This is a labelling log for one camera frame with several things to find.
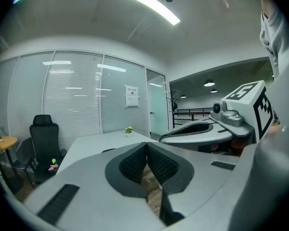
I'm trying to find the black coat rack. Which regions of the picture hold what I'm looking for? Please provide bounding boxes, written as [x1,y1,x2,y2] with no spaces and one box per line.
[167,90,179,129]

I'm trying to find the person's grey shirt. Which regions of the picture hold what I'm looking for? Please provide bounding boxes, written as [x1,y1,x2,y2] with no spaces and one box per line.
[259,7,289,139]

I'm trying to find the grey chair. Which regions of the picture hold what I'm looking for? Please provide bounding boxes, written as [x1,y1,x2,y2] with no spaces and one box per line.
[14,137,38,187]

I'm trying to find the black office chair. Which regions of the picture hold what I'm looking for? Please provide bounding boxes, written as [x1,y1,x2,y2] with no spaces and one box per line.
[29,114,68,185]

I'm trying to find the round wooden table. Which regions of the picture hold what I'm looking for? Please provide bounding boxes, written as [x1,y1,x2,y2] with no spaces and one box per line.
[0,136,24,194]

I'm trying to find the right hand-held gripper camera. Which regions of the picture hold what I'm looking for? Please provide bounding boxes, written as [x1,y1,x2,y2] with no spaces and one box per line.
[210,101,244,127]

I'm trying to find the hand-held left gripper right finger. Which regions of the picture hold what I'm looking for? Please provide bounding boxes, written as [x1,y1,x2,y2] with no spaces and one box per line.
[146,142,241,227]

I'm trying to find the colourful puzzle cube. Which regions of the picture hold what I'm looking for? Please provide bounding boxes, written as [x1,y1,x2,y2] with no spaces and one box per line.
[273,109,281,126]

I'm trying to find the black metal railing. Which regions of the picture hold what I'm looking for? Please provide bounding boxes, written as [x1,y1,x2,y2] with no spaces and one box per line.
[172,107,214,129]

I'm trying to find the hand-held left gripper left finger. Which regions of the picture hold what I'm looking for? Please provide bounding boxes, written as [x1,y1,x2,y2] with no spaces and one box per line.
[24,142,167,231]

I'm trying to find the frosted glass door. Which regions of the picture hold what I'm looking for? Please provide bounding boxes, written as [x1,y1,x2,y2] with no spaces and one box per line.
[146,68,169,137]

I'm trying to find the white paper notice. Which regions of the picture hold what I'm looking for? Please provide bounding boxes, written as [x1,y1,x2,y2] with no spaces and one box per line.
[124,85,140,108]

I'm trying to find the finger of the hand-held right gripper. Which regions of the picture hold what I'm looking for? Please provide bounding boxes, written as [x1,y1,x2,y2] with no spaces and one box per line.
[159,123,255,145]
[159,118,217,139]

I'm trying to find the person's right forearm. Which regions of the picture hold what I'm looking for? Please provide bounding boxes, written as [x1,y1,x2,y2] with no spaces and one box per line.
[267,124,284,137]

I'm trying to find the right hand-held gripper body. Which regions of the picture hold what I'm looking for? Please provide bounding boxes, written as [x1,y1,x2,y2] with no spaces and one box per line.
[220,80,274,143]

